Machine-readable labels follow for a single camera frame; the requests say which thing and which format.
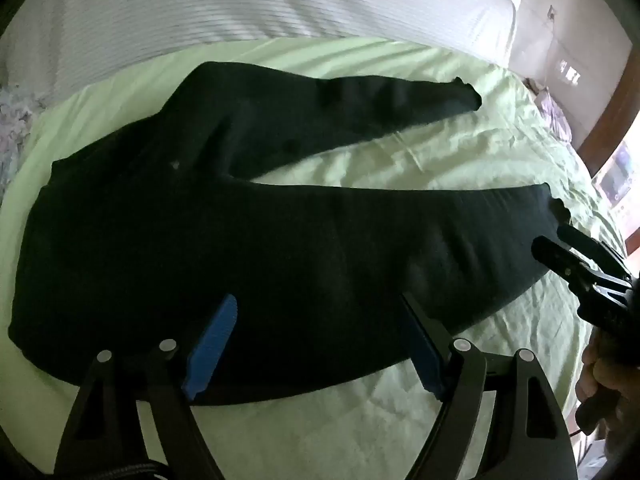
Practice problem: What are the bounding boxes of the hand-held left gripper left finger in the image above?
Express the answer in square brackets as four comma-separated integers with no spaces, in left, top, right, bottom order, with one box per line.
[55,294,238,480]

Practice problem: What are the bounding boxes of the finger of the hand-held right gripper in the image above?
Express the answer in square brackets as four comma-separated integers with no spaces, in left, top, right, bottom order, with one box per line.
[531,236,603,313]
[556,224,633,283]

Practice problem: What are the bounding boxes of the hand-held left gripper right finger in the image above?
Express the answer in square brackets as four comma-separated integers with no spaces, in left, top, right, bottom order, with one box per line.
[401,292,574,480]

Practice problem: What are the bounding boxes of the black pants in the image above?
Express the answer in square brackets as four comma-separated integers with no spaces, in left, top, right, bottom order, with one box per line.
[7,61,571,406]

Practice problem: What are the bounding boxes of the person's right hand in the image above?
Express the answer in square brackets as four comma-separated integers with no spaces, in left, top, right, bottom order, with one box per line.
[575,329,640,461]

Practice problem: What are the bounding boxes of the floral cloth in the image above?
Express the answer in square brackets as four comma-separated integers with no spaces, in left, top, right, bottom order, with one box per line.
[532,85,574,143]

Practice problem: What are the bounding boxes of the light green bed sheet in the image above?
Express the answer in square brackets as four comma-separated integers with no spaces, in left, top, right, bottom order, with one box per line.
[0,36,628,480]

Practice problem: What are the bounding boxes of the floral pillow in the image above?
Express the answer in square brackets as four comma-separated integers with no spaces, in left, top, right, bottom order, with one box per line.
[0,82,48,186]

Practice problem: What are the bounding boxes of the white striped pillow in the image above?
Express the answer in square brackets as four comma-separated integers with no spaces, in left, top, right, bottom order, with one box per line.
[0,0,517,111]

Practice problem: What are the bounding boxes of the wall poster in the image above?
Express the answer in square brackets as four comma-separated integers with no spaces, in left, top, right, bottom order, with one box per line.
[591,141,640,207]

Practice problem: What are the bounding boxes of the brown wooden door frame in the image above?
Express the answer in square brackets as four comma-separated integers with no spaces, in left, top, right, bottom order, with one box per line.
[577,52,640,181]

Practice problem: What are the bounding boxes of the pale wall stickers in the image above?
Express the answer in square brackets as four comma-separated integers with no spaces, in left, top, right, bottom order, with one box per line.
[557,59,583,86]

